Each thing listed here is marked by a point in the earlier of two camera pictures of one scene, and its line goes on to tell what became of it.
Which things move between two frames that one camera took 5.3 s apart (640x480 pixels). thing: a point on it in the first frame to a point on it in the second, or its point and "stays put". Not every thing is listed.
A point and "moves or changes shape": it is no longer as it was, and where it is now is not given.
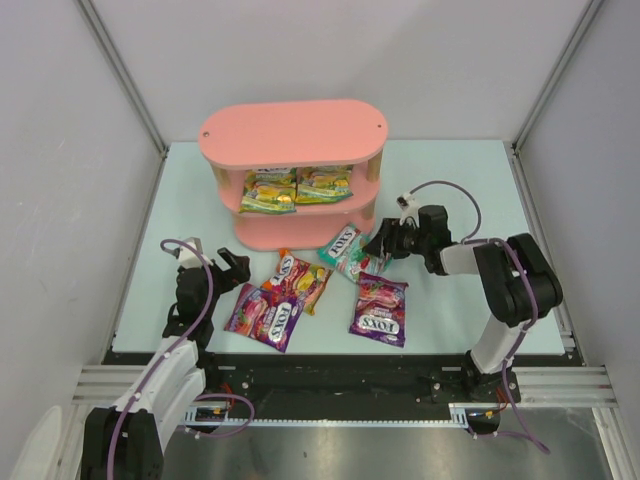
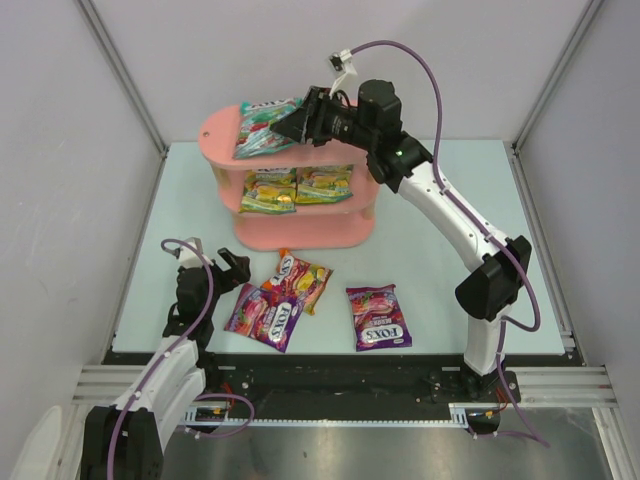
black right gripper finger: (390, 227) to (314, 97)
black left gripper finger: (232, 258) stays put
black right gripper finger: (383, 245) to (293, 125)
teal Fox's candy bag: (344, 249) to (255, 137)
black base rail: (333, 387) stays put
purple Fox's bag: (380, 310) moves or changes shape
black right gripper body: (393, 240) to (314, 117)
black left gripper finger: (242, 269) stays put
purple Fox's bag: (267, 317) stays put
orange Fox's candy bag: (297, 279) stays put
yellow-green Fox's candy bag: (322, 183) stays put
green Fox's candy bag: (269, 190) stays put
